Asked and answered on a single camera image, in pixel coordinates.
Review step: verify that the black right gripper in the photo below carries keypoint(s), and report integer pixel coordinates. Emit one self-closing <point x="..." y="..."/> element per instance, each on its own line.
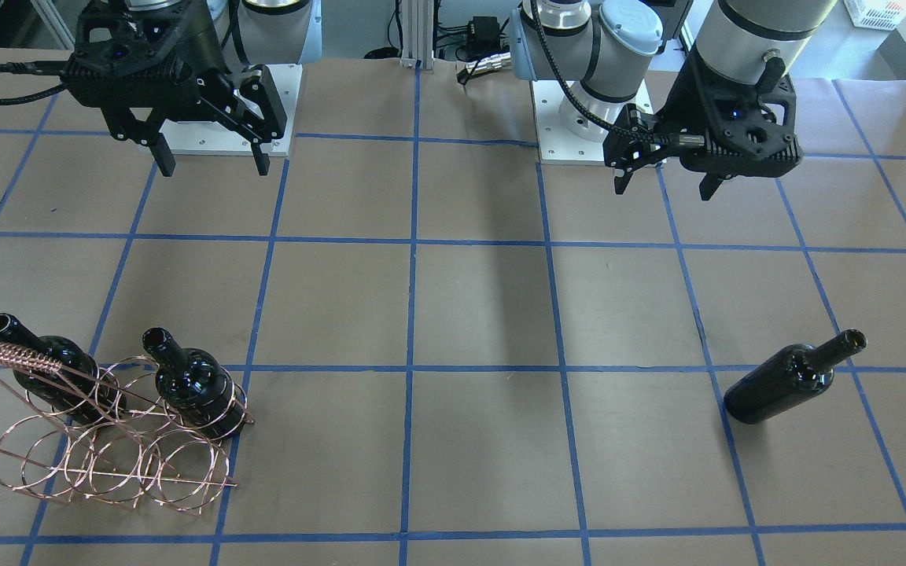
<point x="197" y="37"/>

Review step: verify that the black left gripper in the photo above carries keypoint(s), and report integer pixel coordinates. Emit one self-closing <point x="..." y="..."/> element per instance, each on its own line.
<point x="686" y="101"/>

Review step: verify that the dark glass wine bottle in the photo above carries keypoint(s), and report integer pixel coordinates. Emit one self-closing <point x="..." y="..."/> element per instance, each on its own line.
<point x="795" y="374"/>

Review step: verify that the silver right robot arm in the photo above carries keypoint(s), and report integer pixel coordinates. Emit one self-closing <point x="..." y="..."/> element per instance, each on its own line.
<point x="264" y="33"/>

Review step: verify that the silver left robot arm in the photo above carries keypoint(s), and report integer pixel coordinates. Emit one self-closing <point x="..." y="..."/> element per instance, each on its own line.
<point x="607" y="46"/>

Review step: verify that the white plastic basket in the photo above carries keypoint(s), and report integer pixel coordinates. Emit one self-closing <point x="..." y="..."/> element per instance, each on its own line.
<point x="876" y="15"/>

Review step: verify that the black power adapter box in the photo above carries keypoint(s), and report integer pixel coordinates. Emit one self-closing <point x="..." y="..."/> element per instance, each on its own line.
<point x="484" y="33"/>

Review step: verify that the aluminium frame post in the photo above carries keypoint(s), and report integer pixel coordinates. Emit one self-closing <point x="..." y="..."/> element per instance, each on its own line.
<point x="417" y="34"/>

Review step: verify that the copper wire wine rack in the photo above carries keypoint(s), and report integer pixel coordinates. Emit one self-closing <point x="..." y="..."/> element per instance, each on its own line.
<point x="142" y="455"/>

